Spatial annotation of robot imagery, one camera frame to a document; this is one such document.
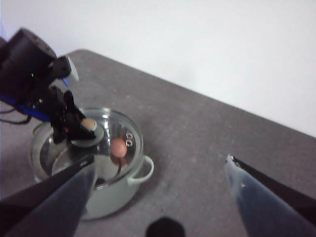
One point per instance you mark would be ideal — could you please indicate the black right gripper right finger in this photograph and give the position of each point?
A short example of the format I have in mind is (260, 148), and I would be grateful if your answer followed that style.
(266, 207)

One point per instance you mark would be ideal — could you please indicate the glass lid with green knob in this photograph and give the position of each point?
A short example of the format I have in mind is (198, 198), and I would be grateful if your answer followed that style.
(133, 133)

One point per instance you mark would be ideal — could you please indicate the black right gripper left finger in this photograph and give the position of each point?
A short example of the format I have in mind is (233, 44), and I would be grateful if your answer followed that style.
(49, 205)

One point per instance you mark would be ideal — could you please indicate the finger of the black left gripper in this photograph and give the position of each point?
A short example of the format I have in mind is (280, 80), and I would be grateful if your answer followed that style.
(72, 106)
(79, 132)

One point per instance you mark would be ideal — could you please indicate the pale green electric pot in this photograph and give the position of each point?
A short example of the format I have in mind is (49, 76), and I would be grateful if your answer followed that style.
(111, 197)

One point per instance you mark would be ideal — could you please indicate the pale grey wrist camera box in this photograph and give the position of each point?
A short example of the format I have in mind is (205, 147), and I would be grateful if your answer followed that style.
(73, 70)

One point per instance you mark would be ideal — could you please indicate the brown egg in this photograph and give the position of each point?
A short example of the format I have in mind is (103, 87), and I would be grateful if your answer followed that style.
(119, 147)

